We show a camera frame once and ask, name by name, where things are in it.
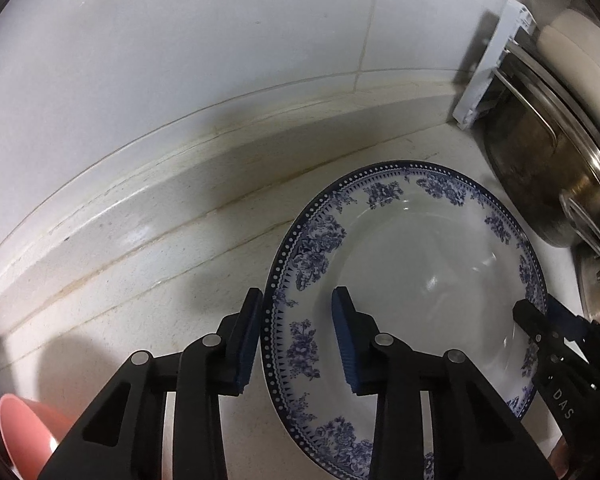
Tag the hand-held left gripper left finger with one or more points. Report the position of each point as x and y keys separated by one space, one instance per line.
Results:
x=247 y=340

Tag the pink bowl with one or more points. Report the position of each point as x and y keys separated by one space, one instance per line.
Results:
x=25 y=435

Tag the blue floral rimmed plate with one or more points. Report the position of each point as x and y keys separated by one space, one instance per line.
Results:
x=430 y=260

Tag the white pot with lid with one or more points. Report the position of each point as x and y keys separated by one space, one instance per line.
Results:
x=575 y=45

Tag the large stainless steel pot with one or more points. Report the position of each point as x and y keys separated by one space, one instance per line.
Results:
x=540 y=175

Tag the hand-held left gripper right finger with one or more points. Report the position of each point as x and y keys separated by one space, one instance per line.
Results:
x=342 y=340

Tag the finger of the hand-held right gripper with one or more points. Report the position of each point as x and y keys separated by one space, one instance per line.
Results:
x=565 y=317
x=527 y=317

